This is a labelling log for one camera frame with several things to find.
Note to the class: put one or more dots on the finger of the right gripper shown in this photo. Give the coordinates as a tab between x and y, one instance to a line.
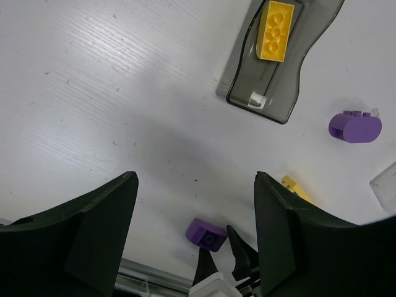
205	267
246	258

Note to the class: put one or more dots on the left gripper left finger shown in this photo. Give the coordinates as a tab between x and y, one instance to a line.
73	249

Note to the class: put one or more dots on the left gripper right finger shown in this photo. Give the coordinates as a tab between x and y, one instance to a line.
305	251

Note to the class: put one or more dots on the purple sloped lego brick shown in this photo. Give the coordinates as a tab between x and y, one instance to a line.
206	235

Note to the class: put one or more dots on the yellow lego plate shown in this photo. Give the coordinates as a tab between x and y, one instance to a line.
295	188

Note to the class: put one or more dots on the purple rounded lego brick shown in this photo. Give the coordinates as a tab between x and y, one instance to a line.
355	127

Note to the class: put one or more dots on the yellow lego brick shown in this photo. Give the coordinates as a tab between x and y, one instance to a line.
274	30

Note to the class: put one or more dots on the clear plastic container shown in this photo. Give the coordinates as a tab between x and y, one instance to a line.
384	188

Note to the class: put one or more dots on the smoky grey plastic container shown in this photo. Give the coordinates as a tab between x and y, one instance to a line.
263	71

